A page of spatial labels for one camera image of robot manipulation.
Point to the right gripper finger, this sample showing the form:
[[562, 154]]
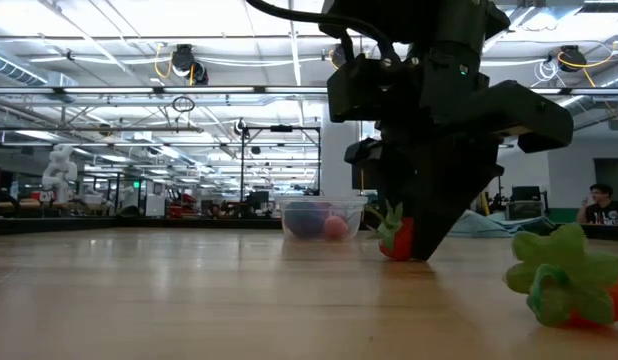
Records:
[[371, 155], [439, 200]]

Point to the red toy strawberry green leaves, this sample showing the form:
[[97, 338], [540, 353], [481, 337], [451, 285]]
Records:
[[564, 275], [401, 240]]

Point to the small pink toy peach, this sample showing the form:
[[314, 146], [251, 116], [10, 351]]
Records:
[[335, 228]]

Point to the purple toy blackberry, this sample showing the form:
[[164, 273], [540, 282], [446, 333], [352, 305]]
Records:
[[304, 222]]

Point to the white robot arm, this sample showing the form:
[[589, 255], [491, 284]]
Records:
[[59, 172]]

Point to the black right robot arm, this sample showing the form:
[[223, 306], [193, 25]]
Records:
[[439, 20]]

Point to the clear plastic tupperware container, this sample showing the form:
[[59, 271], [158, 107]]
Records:
[[356, 215]]

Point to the light blue cloth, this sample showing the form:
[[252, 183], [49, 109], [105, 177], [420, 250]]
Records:
[[489, 226]]

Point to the black equipment case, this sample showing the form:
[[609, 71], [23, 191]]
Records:
[[525, 210]]

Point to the person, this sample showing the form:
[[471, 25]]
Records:
[[606, 212]]

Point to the white cabinet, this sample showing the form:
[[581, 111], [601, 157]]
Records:
[[155, 205]]

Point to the black frame stand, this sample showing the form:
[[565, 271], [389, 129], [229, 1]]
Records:
[[281, 128]]

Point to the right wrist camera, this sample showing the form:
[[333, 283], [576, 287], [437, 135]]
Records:
[[534, 120]]

